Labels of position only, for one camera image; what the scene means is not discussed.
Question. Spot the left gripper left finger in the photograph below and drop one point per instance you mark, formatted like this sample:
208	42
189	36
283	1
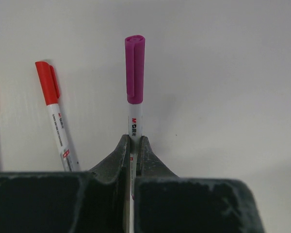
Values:
93	201

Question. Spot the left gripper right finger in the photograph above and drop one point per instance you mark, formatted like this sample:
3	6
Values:
167	203

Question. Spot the red pen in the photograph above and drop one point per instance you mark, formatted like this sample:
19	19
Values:
67	156

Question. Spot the red pen cap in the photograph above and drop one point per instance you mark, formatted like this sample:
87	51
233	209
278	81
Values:
48	81

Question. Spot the purple pen cap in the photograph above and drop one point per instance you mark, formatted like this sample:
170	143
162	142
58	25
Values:
135	61

